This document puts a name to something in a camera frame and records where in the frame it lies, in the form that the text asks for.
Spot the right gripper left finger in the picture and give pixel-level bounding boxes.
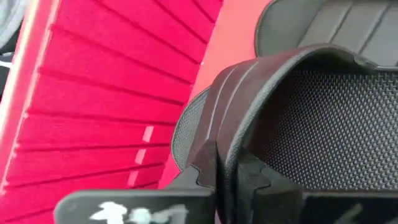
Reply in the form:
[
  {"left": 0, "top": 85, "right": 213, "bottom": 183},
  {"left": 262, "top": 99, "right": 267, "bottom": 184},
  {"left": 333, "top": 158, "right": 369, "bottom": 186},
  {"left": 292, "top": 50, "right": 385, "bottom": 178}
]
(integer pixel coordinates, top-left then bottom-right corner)
[{"left": 54, "top": 139, "right": 218, "bottom": 224}]

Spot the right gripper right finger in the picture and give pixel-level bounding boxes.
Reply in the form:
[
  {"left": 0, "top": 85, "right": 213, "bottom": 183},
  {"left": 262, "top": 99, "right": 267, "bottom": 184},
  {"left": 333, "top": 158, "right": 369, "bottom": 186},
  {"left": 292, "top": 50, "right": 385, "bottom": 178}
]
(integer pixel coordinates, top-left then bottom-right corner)
[{"left": 236, "top": 149, "right": 398, "bottom": 224}]

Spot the black rubber slide sandal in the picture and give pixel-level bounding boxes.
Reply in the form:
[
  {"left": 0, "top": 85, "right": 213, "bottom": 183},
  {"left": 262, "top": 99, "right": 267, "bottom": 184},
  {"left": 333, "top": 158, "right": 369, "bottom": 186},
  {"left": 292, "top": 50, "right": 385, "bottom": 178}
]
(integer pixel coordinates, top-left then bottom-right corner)
[
  {"left": 254, "top": 0, "right": 398, "bottom": 68},
  {"left": 170, "top": 43, "right": 398, "bottom": 224}
]

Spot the red plastic bin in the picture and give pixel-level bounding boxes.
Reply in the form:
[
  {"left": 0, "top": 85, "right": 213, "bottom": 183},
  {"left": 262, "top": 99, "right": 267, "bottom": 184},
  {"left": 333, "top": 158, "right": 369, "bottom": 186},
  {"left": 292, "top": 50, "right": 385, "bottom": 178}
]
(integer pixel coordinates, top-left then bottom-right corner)
[{"left": 0, "top": 0, "right": 274, "bottom": 224}]

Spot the person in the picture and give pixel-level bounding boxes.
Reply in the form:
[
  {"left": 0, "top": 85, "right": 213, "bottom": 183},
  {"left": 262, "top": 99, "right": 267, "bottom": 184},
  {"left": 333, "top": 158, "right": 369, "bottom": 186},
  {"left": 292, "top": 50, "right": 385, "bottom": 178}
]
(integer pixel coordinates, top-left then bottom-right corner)
[{"left": 0, "top": 0, "right": 29, "bottom": 50}]

